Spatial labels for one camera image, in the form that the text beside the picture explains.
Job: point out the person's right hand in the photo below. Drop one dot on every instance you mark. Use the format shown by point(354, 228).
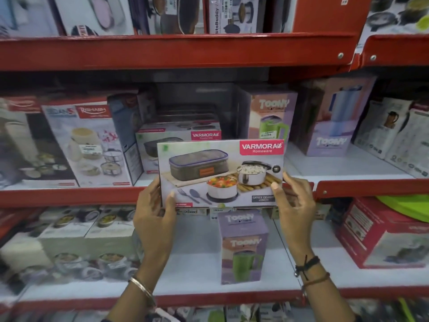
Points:
point(298, 221)

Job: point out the person's left hand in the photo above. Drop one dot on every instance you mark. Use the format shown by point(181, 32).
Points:
point(150, 221)

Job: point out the person's right thumb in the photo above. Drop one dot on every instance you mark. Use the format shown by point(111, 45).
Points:
point(277, 197)

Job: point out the person's left thumb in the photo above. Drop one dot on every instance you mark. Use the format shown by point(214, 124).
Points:
point(170, 205)

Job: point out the grey lunch box carton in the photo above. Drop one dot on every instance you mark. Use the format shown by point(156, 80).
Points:
point(221, 174)
point(167, 134)

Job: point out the person's right forearm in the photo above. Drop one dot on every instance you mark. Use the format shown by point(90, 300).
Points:
point(323, 298)

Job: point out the person's left forearm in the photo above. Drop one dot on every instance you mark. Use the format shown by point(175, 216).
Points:
point(137, 295)

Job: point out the purple carton with green jug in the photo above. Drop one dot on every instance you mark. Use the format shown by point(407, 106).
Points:
point(243, 248)
point(273, 117)

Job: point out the silver metal bangle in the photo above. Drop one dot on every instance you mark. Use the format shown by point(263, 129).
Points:
point(144, 289)

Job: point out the red shelf beam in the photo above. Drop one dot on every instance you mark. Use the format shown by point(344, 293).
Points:
point(67, 197)
point(167, 51)
point(398, 50)
point(372, 188)

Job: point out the purple carton with blue jug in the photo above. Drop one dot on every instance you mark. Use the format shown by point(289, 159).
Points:
point(338, 120)

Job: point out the white tiffin set carton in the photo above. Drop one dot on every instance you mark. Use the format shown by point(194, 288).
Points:
point(90, 147)

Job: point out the stack of white lunchbox cartons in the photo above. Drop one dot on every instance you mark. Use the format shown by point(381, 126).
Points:
point(73, 241)

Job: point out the red cookware carton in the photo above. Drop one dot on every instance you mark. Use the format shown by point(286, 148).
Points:
point(378, 238)

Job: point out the white kettle carton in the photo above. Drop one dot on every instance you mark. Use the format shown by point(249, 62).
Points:
point(382, 130)
point(412, 147)

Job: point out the row of cartons under shelf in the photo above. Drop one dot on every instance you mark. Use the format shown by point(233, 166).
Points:
point(234, 314)

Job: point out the green plastic lid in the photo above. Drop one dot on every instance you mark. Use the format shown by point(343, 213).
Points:
point(407, 206)

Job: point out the dark tiffin set carton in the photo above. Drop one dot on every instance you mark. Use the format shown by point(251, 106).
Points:
point(30, 150)

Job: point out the white carton with black cookware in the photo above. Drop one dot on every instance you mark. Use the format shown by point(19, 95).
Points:
point(234, 15)

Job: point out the dark pan carton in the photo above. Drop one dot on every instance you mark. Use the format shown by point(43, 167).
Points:
point(171, 15)

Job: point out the white carton with pink item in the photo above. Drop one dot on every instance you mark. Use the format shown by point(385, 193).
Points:
point(97, 15)

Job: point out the white cookware set carton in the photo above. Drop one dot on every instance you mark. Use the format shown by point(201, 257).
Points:
point(395, 16)

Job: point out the pale blue carton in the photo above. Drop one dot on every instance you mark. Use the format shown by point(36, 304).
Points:
point(26, 16)

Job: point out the red rack upright post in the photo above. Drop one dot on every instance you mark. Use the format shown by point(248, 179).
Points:
point(328, 13)

